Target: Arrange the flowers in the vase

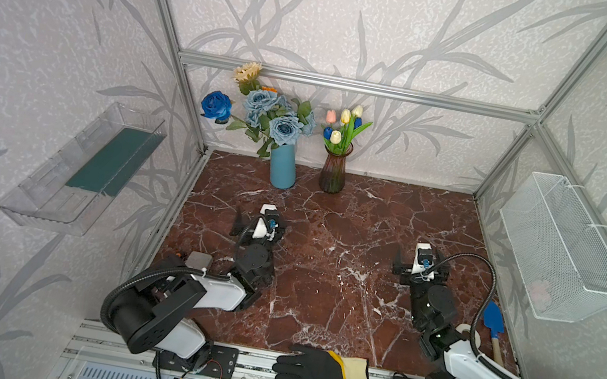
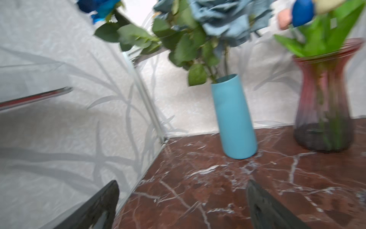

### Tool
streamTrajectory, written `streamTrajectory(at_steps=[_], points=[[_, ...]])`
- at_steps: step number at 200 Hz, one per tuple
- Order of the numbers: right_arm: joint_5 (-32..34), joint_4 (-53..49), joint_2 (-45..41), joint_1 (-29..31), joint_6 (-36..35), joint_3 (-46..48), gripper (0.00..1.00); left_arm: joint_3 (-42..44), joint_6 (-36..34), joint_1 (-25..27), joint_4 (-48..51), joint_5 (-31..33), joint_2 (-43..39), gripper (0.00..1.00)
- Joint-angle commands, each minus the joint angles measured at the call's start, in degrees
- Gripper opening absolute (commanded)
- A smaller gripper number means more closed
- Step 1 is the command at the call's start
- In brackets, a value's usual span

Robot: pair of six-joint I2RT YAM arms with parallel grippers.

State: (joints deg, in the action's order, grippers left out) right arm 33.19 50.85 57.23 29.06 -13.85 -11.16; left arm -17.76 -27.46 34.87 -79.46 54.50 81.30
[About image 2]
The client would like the pale cream tulip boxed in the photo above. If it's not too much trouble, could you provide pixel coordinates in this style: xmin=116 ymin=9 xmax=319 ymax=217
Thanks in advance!
xmin=312 ymin=0 xmax=346 ymax=15

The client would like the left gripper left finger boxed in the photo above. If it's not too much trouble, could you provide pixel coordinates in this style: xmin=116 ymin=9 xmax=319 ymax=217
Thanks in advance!
xmin=55 ymin=180 xmax=120 ymax=229

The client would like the blue green flower bouquet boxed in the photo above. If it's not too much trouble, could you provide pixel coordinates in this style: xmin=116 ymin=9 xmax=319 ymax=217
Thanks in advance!
xmin=141 ymin=1 xmax=273 ymax=86

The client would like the blue tulip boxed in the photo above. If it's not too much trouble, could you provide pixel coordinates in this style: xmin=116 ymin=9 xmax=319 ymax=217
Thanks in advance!
xmin=292 ymin=0 xmax=314 ymax=27

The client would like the pink tulip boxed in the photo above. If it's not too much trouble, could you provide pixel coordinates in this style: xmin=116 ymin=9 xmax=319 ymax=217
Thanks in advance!
xmin=277 ymin=9 xmax=293 ymax=31

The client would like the pink glass vase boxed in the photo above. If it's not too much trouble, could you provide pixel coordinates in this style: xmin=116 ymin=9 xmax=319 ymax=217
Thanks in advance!
xmin=293 ymin=38 xmax=364 ymax=153

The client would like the blue rose stem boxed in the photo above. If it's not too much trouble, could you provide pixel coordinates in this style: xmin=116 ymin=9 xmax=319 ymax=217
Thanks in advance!
xmin=76 ymin=0 xmax=162 ymax=55

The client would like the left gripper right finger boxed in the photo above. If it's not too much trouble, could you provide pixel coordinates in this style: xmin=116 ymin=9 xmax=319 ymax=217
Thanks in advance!
xmin=246 ymin=179 xmax=309 ymax=229

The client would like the white tulip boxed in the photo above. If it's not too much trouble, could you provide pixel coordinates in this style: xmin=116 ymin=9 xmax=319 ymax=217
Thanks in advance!
xmin=274 ymin=1 xmax=366 ymax=58

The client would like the teal ceramic vase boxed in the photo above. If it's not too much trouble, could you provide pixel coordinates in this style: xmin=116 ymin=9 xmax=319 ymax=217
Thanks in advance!
xmin=211 ymin=74 xmax=258 ymax=159

